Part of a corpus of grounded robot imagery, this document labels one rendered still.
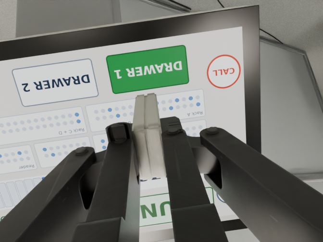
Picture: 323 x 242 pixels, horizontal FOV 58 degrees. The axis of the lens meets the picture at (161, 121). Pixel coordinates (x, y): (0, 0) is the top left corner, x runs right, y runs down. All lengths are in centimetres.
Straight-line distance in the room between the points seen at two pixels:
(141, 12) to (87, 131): 130
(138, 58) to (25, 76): 13
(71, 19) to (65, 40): 16
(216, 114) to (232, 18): 12
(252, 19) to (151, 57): 12
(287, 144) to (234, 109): 161
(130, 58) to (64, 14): 20
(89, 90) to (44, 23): 19
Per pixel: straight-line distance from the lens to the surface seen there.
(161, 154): 15
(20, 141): 41
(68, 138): 39
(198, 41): 35
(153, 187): 41
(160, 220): 44
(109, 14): 50
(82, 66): 36
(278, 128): 196
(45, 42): 36
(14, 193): 45
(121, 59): 35
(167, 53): 35
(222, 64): 36
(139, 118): 16
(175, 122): 17
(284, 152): 192
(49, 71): 37
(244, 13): 36
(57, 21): 52
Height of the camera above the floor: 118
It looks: 20 degrees down
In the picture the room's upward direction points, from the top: 172 degrees clockwise
